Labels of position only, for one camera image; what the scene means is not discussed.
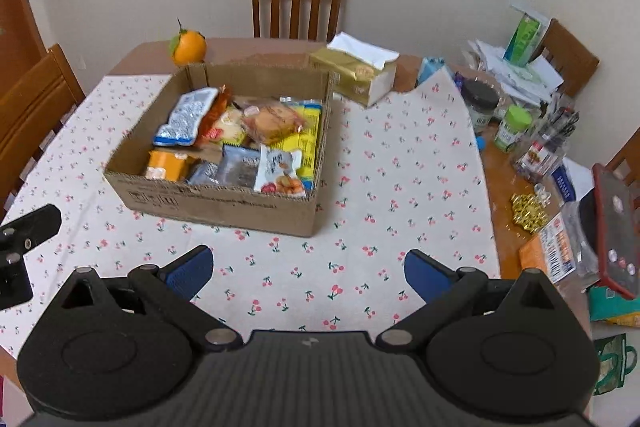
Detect orange and white box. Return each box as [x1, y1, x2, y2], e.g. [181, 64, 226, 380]
[518, 212, 576, 285]

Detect black lid jar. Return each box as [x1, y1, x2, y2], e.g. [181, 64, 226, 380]
[460, 79, 501, 130]

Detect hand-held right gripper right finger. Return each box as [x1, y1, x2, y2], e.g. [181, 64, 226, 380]
[375, 249, 566, 353]

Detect green and white carton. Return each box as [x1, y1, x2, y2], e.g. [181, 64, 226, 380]
[502, 2, 551, 68]

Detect green printed carrier bag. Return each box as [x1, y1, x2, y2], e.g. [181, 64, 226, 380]
[592, 334, 638, 398]

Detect clear packet of brown cake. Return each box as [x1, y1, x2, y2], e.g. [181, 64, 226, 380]
[241, 102, 307, 145]

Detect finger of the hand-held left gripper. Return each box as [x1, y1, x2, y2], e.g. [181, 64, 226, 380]
[0, 204, 62, 254]

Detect blue booklet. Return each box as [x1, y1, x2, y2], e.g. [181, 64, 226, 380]
[550, 157, 596, 208]

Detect crumpled orange snack packet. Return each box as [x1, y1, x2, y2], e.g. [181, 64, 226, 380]
[195, 86, 233, 148]

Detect green lid jar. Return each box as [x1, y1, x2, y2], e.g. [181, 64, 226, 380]
[494, 104, 533, 152]

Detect light blue carton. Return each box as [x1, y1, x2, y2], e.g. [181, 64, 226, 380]
[416, 57, 448, 90]

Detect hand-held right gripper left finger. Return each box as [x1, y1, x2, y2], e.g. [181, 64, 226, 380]
[47, 245, 243, 350]

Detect pile of white papers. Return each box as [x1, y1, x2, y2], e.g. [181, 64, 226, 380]
[462, 38, 566, 108]

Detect tangerine with green leaf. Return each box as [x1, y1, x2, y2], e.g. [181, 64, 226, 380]
[167, 19, 207, 66]

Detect green snack bag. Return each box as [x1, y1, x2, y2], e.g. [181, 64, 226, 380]
[587, 284, 640, 328]

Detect white packet with food picture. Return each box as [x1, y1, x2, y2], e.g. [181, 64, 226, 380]
[254, 144, 307, 198]

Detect white cherry print tablecloth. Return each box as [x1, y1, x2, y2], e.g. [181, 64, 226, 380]
[0, 69, 502, 358]

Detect orange pillow snack packet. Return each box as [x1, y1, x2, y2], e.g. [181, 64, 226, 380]
[145, 149, 201, 182]

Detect phone in red case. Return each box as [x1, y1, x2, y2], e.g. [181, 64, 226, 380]
[591, 163, 640, 300]

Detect clear plastic bag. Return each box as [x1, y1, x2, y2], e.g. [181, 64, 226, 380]
[562, 199, 601, 293]

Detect silver and blue snack packet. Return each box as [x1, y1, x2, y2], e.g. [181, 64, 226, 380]
[152, 88, 220, 148]

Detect dark silver snack packet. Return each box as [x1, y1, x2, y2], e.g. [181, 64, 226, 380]
[217, 144, 263, 188]
[187, 159, 221, 185]

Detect brown cardboard box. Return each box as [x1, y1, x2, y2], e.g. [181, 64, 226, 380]
[103, 63, 337, 238]

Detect gold tissue box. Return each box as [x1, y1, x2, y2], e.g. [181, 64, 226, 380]
[307, 32, 401, 108]

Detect pale yellow snack packet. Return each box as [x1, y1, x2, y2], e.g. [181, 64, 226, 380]
[207, 107, 251, 148]

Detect yellow blue-edged snack packet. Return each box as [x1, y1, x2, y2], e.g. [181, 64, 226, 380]
[280, 97, 323, 185]

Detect gold wrapped candies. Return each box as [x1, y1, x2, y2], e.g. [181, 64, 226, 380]
[510, 193, 548, 234]

